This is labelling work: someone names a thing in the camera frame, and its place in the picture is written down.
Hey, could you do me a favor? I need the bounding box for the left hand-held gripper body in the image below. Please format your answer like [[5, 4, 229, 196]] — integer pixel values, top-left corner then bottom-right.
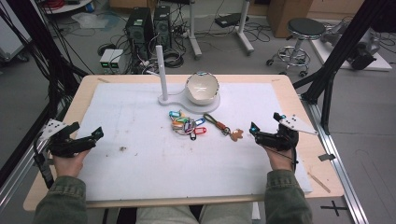
[[39, 119, 97, 158]]

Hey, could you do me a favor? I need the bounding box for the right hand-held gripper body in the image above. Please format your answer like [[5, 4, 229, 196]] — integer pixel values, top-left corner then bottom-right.
[[255, 114, 319, 152]]

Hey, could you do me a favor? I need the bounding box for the brown leather keychain with bear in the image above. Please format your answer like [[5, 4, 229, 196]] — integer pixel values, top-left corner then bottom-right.
[[204, 112, 245, 143]]

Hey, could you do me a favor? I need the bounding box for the bunch of colourful key tags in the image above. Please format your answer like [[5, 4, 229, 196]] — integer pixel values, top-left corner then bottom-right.
[[168, 109, 208, 141]]

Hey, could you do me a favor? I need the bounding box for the white key stand with pole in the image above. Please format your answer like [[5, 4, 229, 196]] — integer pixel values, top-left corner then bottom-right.
[[146, 45, 221, 115]]

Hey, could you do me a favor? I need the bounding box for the person's left hand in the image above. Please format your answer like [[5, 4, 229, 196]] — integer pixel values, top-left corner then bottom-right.
[[51, 148, 92, 179]]

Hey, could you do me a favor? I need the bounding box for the person's right hand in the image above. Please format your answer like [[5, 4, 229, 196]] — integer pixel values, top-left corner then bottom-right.
[[264, 144, 297, 172]]

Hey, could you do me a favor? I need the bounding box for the thin wooden stick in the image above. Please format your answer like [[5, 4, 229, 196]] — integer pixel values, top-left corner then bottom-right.
[[307, 172, 332, 194]]

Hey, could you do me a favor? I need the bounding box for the white eggshell-shaped bowl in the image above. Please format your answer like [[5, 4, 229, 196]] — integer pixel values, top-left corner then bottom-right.
[[185, 71, 220, 105]]

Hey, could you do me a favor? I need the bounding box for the white power supply box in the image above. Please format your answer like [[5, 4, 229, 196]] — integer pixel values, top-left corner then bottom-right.
[[99, 49, 116, 71], [109, 49, 124, 71]]

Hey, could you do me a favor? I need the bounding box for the white table mat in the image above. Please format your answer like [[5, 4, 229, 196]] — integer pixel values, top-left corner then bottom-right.
[[76, 82, 314, 202]]

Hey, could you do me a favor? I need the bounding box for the black tape cross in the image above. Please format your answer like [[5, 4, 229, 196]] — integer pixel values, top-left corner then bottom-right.
[[320, 200, 348, 217]]

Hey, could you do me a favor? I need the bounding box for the person's right leg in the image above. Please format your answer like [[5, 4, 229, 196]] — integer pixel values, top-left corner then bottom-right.
[[199, 202, 254, 224]]

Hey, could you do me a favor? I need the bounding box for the person's leg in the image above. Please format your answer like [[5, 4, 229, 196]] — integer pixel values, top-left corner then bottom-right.
[[199, 202, 254, 224], [135, 204, 200, 224]]

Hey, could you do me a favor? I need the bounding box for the white stand leg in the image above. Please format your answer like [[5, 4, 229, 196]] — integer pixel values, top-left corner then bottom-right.
[[186, 0, 204, 60], [234, 0, 255, 56]]

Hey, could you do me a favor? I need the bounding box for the black round stool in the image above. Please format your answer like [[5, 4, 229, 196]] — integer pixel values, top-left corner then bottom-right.
[[265, 17, 326, 78]]

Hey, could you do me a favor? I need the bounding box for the brown cardboard box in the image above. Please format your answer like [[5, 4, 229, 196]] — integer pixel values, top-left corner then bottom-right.
[[266, 0, 314, 39]]

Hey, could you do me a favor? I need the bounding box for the person's left leg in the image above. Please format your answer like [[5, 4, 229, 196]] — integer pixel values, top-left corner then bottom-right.
[[135, 204, 200, 224]]

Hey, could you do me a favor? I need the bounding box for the flat black box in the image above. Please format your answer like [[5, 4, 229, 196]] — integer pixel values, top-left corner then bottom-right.
[[214, 12, 250, 28]]

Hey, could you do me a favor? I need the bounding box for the clear plastic bag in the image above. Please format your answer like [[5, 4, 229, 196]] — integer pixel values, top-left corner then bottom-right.
[[71, 11, 120, 31]]

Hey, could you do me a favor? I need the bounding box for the white panel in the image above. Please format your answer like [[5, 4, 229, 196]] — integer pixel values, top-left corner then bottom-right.
[[0, 0, 33, 63]]

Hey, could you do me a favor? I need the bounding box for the large black computer tower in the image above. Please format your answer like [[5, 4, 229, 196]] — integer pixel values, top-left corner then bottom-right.
[[125, 7, 155, 62]]

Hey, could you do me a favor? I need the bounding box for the white platform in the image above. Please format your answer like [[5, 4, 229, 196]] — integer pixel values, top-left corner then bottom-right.
[[309, 20, 393, 73]]

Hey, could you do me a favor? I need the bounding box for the white round table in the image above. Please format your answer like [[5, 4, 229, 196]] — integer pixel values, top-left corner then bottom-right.
[[40, 0, 94, 15]]

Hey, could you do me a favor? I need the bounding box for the slim black computer tower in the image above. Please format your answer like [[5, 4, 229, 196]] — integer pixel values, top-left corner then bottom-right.
[[153, 4, 172, 50]]

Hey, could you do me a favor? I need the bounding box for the right hand-held gripper black cable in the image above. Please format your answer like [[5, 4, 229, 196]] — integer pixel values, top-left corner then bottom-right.
[[267, 146, 300, 173]]

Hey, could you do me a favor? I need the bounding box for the hand-held gripper black cable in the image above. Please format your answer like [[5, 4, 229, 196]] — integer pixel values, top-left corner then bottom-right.
[[267, 146, 300, 173], [33, 133, 56, 189]]

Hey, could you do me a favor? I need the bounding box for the left hand-held gripper black cable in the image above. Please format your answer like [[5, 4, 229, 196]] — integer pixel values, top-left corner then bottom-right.
[[33, 133, 56, 189]]

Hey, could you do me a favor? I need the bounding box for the aluminium rail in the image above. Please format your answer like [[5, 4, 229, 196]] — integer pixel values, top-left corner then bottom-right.
[[0, 124, 56, 213], [300, 92, 370, 224]]

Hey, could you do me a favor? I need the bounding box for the black frame strut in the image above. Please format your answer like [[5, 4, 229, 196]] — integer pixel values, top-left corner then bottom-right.
[[0, 0, 90, 188], [292, 0, 396, 135]]

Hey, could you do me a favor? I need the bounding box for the coil of black cables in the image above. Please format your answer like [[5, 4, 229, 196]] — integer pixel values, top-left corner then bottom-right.
[[163, 49, 185, 69]]

